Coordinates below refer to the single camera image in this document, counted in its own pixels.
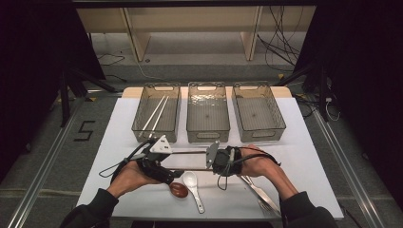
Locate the light wooden shelf unit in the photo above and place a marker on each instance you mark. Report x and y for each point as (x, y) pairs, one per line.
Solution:
(190, 19)

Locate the black metal stand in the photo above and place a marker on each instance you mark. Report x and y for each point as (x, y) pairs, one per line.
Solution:
(322, 95)
(65, 101)

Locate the white ceramic spoon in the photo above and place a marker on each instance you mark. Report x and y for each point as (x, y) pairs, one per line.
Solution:
(190, 182)

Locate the person's right hand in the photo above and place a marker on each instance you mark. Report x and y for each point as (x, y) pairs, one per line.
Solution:
(256, 164)

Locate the silver metal fork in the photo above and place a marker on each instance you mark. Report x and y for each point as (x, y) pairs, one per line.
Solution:
(253, 189)
(264, 198)

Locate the brown wooden spoon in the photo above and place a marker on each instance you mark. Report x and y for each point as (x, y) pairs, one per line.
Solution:
(179, 190)

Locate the white table sheet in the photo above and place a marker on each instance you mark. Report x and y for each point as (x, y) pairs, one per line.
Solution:
(221, 202)

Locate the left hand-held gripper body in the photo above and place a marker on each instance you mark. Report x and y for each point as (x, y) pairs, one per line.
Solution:
(155, 164)

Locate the silver metal chopstick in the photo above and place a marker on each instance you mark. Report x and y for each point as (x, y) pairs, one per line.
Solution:
(153, 113)
(160, 115)

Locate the clear grey plastic bin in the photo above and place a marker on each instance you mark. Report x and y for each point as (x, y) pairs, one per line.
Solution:
(164, 123)
(207, 117)
(256, 115)

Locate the black curtain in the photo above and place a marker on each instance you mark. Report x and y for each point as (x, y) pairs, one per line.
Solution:
(31, 79)
(364, 79)

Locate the aluminium floor rail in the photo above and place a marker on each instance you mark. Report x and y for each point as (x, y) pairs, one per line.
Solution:
(41, 179)
(348, 171)

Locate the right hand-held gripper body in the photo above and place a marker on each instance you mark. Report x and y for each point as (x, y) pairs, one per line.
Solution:
(226, 161)

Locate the brown wooden chopstick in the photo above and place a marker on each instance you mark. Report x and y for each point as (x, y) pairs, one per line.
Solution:
(193, 169)
(190, 152)

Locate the person's left hand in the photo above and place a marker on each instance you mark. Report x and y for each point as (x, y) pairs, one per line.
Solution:
(130, 180)

